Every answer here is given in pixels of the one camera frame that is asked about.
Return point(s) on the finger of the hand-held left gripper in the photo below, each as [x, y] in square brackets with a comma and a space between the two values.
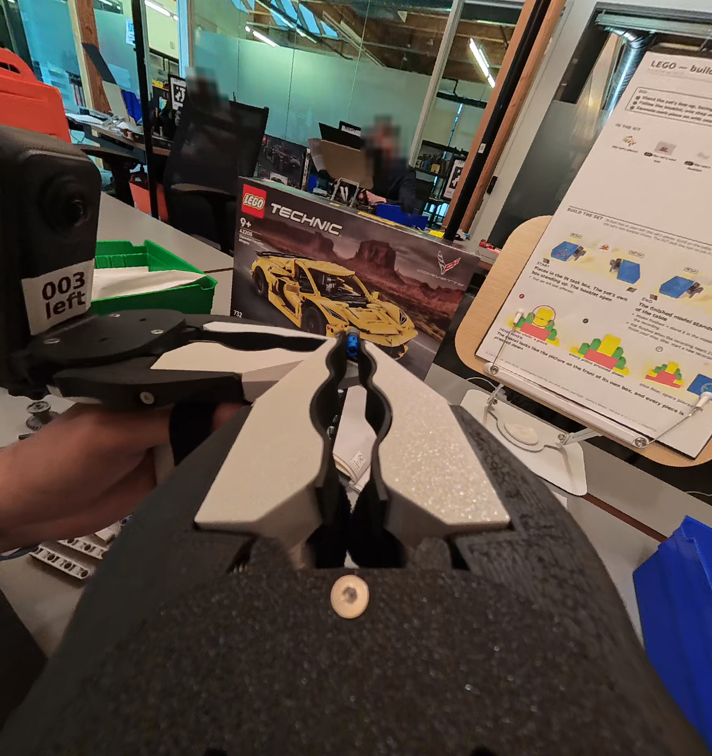
[243, 326]
[226, 363]

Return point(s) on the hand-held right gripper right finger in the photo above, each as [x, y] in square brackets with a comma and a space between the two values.
[444, 466]

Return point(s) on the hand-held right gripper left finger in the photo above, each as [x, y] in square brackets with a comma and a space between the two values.
[261, 466]

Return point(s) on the blue lego pin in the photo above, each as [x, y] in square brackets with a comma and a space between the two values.
[351, 344]

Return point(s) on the lego set box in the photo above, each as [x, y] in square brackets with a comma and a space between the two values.
[361, 266]

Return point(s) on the person's left hand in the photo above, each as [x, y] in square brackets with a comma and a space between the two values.
[66, 472]

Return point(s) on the green plastic bin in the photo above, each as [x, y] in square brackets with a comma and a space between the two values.
[178, 298]

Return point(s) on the open instruction booklet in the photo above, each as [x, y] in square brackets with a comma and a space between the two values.
[356, 437]

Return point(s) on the orange fabric bag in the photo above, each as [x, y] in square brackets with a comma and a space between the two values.
[19, 100]

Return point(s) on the black floor lamp pole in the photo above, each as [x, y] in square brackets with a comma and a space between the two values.
[146, 118]

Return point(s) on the black mesh office chair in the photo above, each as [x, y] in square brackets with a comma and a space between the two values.
[214, 153]

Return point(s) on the document stand with wooden board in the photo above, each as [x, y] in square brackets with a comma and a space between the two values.
[497, 283]

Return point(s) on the cardboard box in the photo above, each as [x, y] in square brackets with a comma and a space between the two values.
[341, 162]

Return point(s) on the blue wristband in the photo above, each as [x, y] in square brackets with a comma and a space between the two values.
[13, 553]

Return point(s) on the blue plastic bin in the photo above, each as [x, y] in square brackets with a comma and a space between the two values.
[687, 620]

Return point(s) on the task instruction sheet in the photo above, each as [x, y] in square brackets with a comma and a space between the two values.
[627, 236]

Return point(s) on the black perforated panel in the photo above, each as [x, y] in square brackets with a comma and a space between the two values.
[1, 649]

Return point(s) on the silver air duct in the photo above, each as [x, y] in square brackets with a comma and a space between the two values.
[627, 77]

